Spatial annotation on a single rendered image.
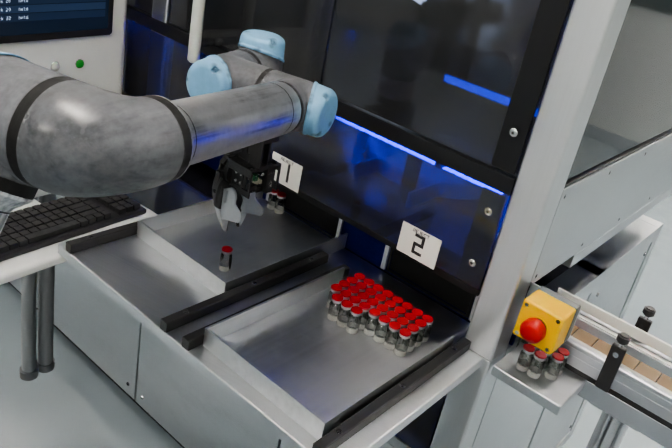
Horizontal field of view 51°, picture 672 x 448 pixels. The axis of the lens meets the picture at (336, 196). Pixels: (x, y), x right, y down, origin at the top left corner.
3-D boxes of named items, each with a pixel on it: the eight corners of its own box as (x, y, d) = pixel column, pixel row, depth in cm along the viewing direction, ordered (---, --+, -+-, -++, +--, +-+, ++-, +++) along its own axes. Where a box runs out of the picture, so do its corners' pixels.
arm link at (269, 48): (227, 31, 111) (256, 25, 118) (219, 97, 116) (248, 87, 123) (269, 44, 108) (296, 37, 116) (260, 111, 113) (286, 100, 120)
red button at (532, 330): (524, 329, 117) (531, 309, 116) (546, 341, 115) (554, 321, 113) (514, 337, 115) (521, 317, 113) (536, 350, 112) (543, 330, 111)
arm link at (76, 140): (113, 123, 60) (349, 73, 103) (19, 86, 64) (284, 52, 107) (100, 243, 64) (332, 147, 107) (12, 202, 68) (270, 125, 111)
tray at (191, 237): (260, 198, 164) (263, 184, 163) (344, 247, 150) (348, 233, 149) (136, 235, 139) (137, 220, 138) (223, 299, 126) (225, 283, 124)
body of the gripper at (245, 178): (246, 203, 120) (255, 137, 115) (213, 182, 124) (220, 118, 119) (277, 193, 125) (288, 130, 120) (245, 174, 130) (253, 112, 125)
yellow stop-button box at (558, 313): (530, 319, 124) (542, 284, 121) (568, 340, 120) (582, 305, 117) (510, 334, 118) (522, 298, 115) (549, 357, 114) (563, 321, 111)
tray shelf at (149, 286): (245, 196, 168) (246, 189, 167) (501, 350, 130) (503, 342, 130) (56, 252, 133) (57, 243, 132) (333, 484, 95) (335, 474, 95)
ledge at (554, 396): (525, 344, 134) (528, 336, 133) (589, 381, 127) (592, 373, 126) (490, 373, 124) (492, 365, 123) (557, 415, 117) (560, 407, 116)
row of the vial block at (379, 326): (331, 302, 130) (336, 282, 129) (408, 354, 121) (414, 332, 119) (323, 306, 129) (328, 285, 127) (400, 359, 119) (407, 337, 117)
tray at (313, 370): (340, 281, 138) (343, 266, 136) (449, 352, 124) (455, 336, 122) (202, 345, 113) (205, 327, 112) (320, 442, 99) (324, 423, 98)
